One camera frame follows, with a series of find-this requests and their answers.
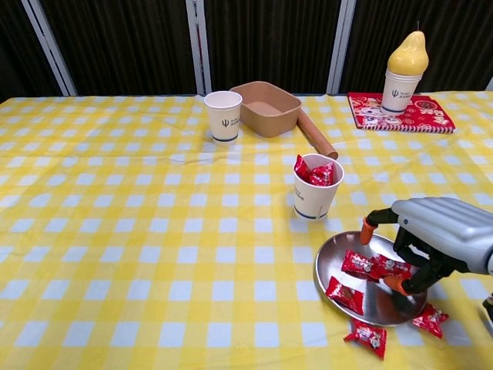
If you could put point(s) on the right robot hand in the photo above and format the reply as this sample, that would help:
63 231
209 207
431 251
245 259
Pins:
450 231

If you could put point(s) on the round metal plate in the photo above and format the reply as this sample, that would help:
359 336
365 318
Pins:
339 250

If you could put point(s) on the white paper cup blue logo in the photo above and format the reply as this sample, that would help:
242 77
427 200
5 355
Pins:
308 200
223 123
398 96

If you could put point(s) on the red spiral notebook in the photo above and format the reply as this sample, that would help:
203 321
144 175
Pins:
423 115

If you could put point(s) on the wooden rolling pin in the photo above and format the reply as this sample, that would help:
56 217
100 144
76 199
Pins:
317 136

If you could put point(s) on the yellow pear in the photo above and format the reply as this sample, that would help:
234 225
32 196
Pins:
408 54

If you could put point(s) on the brown paper food box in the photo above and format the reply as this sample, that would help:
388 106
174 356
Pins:
269 123

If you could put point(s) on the yellow white checkered tablecloth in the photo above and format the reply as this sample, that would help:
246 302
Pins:
154 231

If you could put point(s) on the grey metal partition post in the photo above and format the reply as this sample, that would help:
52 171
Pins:
50 46
341 46
196 38
490 84

